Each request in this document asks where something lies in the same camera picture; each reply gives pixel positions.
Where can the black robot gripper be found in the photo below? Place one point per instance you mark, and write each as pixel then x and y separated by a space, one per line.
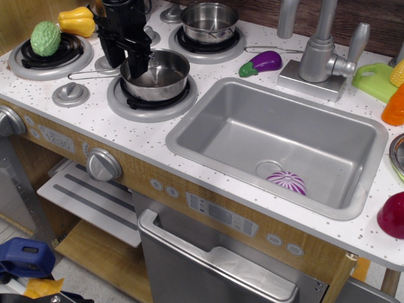
pixel 124 21

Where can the steel saucepan with wire handle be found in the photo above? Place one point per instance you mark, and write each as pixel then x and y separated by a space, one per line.
pixel 165 78

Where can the left rear stove burner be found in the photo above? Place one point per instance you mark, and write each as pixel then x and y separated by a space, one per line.
pixel 73 54

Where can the stove burner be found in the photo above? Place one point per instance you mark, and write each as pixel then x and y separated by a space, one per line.
pixel 117 101
pixel 73 54
pixel 200 53

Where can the front stove burner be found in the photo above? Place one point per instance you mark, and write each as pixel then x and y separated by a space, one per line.
pixel 117 101

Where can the right rear stove burner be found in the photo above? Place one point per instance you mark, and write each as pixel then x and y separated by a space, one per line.
pixel 200 53

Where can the silver countertop knob middle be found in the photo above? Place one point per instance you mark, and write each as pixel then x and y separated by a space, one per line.
pixel 102 66

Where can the silver countertop knob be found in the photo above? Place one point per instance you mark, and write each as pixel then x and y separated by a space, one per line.
pixel 71 95
pixel 171 15
pixel 102 66

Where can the silver countertop knob hidden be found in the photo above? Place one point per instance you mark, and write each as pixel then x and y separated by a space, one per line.
pixel 153 35

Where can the yellow toy bell pepper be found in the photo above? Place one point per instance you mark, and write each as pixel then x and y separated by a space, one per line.
pixel 78 21

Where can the silver countertop knob rear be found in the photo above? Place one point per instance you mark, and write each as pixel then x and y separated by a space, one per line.
pixel 171 15

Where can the silver countertop knob front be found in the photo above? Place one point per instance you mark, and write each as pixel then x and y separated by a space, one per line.
pixel 71 95

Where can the green bumpy toy vegetable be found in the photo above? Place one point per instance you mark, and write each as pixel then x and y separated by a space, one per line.
pixel 45 39

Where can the steel pot on rear burner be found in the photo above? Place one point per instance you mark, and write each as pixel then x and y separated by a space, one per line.
pixel 209 23

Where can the silver oven dial centre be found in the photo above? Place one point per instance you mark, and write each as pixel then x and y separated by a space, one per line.
pixel 102 166

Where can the silver oven dial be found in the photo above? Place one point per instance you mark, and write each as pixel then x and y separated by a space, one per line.
pixel 11 122
pixel 102 166

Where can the silver oven dial left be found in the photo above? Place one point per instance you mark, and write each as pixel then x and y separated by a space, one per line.
pixel 11 122

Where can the purple toy eggplant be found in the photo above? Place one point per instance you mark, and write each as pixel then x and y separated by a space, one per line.
pixel 263 62

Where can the white oven rack shelf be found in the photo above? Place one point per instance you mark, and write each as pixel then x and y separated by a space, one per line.
pixel 106 205

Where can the silver toy faucet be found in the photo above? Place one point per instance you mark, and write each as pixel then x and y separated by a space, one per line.
pixel 321 73

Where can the grey plastic sink basin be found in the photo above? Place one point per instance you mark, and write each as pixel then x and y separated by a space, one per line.
pixel 248 132

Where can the purple striped toy onion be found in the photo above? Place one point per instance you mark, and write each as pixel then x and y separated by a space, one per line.
pixel 288 180

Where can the silver dishwasher door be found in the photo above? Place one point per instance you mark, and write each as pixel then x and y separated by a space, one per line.
pixel 187 261

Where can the blue clamp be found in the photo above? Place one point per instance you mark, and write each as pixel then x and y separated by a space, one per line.
pixel 26 258

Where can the green toy cutting board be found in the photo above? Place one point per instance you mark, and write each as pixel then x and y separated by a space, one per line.
pixel 373 79

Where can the yellow tape piece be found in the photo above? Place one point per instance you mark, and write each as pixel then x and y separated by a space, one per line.
pixel 41 287

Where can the yellow toy corn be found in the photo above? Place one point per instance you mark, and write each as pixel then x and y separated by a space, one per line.
pixel 396 77

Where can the orange toy carrot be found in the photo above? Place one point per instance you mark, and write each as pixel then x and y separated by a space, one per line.
pixel 393 111

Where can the steel bowl at right edge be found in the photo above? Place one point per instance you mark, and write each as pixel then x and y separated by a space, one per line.
pixel 396 155

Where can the red toy fruit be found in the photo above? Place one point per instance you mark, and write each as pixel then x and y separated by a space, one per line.
pixel 390 216

